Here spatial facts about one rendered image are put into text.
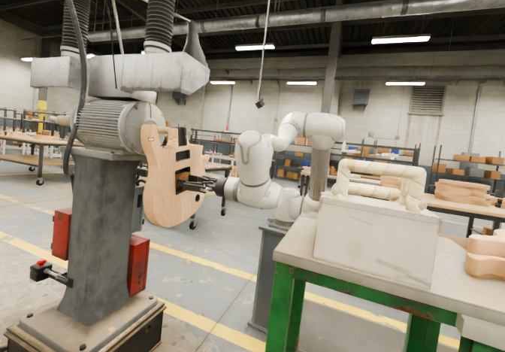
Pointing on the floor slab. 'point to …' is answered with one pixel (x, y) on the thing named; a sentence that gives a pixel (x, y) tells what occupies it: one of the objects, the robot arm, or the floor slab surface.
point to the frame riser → (146, 333)
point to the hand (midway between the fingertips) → (184, 180)
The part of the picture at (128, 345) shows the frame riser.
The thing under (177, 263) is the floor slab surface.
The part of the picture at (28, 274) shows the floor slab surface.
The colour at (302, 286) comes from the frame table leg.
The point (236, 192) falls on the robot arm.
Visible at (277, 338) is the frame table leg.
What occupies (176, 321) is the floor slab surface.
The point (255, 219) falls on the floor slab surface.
